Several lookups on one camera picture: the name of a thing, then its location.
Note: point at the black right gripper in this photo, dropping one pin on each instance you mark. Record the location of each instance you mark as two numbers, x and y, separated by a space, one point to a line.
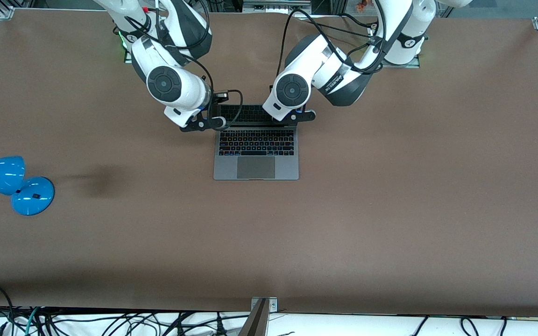
220 99

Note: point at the grey laptop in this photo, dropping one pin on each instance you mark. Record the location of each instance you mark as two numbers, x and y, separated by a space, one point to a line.
256 161

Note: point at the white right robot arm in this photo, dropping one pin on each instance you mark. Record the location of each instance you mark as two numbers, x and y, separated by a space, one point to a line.
175 86

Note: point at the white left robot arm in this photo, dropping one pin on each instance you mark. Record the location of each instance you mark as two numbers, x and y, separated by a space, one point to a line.
292 88

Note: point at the grey power strip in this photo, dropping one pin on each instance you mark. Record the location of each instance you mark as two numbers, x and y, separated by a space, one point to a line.
276 6

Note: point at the colourful small toy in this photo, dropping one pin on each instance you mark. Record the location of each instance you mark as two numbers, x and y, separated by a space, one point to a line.
362 4

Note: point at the blue desk lamp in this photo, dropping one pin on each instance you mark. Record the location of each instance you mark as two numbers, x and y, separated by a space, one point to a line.
3 175

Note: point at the small metal bracket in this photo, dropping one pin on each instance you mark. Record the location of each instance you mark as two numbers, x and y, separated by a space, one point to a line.
273 304

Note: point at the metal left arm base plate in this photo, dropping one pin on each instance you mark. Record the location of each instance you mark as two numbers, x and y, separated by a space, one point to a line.
414 63

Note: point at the dark camera post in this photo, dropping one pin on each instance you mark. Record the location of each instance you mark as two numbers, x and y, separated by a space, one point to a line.
256 322

